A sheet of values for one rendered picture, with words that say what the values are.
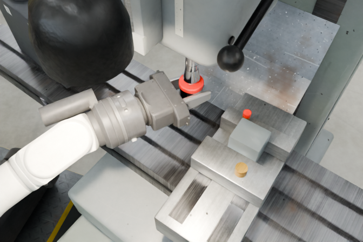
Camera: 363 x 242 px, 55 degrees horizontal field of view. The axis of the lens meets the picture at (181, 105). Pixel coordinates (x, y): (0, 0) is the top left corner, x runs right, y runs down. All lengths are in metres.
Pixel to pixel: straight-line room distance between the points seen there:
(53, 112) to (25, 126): 1.56
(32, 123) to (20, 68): 1.16
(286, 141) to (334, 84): 0.35
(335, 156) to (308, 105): 0.99
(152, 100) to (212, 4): 0.29
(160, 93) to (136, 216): 0.31
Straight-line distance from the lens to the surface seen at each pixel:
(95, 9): 0.24
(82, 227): 0.96
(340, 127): 2.18
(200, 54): 0.44
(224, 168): 0.65
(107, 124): 0.59
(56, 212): 1.41
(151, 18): 0.42
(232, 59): 0.37
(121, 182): 0.86
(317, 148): 1.80
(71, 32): 0.23
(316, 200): 0.79
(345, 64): 0.96
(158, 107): 0.62
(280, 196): 0.79
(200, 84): 0.65
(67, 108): 0.62
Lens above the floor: 1.65
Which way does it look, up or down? 53 degrees down
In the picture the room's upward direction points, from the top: straight up
